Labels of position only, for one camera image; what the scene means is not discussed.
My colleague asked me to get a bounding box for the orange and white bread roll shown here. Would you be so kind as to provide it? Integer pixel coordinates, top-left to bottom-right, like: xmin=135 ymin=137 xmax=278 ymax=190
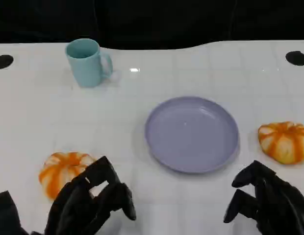
xmin=38 ymin=151 xmax=98 ymax=203
xmin=257 ymin=121 xmax=304 ymax=165

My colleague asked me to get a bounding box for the black backdrop curtain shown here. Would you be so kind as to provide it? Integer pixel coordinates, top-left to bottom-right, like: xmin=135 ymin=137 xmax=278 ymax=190
xmin=0 ymin=0 xmax=304 ymax=50

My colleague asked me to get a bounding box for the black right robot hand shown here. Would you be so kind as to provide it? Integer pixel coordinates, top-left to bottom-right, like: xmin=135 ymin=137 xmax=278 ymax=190
xmin=223 ymin=160 xmax=304 ymax=235

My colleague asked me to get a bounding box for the black table grommet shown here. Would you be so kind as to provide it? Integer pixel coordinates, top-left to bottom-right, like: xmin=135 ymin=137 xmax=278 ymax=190
xmin=0 ymin=54 xmax=14 ymax=70
xmin=285 ymin=50 xmax=304 ymax=66

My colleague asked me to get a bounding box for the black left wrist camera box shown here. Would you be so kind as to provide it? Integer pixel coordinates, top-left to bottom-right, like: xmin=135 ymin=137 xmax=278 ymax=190
xmin=0 ymin=190 xmax=29 ymax=235

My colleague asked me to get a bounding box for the pale green mug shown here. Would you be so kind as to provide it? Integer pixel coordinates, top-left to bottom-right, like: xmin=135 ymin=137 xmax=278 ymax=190
xmin=65 ymin=38 xmax=113 ymax=88

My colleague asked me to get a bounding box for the lilac plate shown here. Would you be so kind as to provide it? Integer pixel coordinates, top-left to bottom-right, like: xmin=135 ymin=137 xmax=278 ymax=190
xmin=144 ymin=96 xmax=240 ymax=174

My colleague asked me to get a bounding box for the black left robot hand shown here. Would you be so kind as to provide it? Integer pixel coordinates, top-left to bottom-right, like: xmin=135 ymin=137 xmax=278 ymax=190
xmin=44 ymin=156 xmax=137 ymax=235

